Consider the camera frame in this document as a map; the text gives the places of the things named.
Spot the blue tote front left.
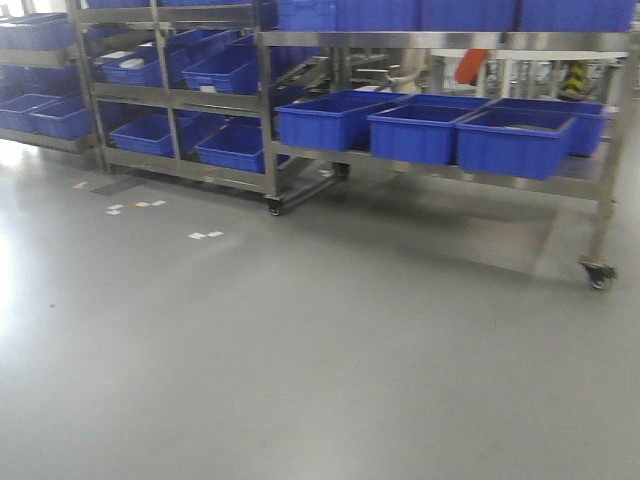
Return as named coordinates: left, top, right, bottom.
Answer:
left=275, top=90, right=406, bottom=152

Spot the steel shelf cart right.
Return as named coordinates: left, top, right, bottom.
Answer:
left=257, top=31, right=639, bottom=264

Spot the blue tote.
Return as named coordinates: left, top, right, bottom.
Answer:
left=367, top=94, right=491, bottom=166
left=455, top=98, right=608, bottom=180
left=275, top=90, right=406, bottom=152

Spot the blue tote front middle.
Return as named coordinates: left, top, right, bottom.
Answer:
left=367, top=94, right=491, bottom=166

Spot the steel shelf cart middle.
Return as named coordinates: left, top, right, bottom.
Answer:
left=67, top=1, right=350, bottom=216

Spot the cart caster wheel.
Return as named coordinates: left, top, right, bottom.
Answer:
left=580, top=257, right=618, bottom=291

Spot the steel shelf rack far left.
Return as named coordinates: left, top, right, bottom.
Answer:
left=1, top=12, right=97, bottom=154

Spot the steel shelf cart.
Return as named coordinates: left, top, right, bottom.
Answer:
left=257, top=31, right=639, bottom=264
left=67, top=1, right=350, bottom=216

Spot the blue tote front right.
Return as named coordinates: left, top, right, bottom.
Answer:
left=455, top=98, right=608, bottom=180

